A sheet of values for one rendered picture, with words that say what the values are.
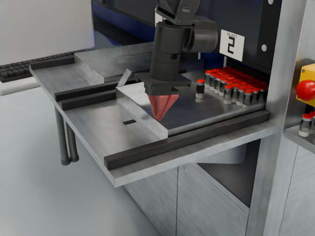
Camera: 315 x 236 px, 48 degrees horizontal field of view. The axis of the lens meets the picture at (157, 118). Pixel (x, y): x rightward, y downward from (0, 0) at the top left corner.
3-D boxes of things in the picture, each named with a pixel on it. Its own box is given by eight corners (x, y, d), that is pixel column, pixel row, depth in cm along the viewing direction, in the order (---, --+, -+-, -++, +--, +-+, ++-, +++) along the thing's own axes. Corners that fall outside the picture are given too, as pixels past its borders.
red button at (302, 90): (304, 93, 71) (309, 75, 70) (321, 100, 68) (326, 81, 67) (291, 97, 70) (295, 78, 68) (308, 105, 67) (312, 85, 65)
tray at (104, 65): (162, 48, 133) (162, 40, 132) (203, 69, 113) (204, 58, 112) (74, 63, 118) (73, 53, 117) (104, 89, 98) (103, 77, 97)
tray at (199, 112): (219, 77, 107) (220, 65, 105) (286, 109, 87) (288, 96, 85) (116, 99, 92) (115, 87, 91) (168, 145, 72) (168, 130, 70)
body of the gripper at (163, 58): (191, 89, 73) (197, 54, 70) (147, 92, 68) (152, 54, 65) (174, 79, 78) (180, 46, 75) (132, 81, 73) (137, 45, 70)
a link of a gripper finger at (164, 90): (174, 127, 74) (181, 84, 71) (144, 130, 71) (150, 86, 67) (158, 114, 80) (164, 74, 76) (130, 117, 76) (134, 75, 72)
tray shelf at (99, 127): (155, 50, 138) (155, 46, 137) (301, 124, 84) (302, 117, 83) (29, 71, 117) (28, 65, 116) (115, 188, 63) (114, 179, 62)
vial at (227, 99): (228, 100, 91) (229, 84, 89) (233, 103, 89) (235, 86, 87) (221, 102, 90) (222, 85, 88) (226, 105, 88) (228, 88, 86)
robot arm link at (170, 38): (151, 16, 68) (166, 21, 64) (181, 18, 72) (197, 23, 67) (147, 51, 71) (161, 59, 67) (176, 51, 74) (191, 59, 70)
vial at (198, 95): (200, 94, 94) (201, 79, 93) (206, 97, 93) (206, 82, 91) (194, 96, 94) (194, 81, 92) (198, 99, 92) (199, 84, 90)
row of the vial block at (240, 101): (208, 84, 101) (209, 69, 99) (252, 108, 87) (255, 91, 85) (202, 86, 100) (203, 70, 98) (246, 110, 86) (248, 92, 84)
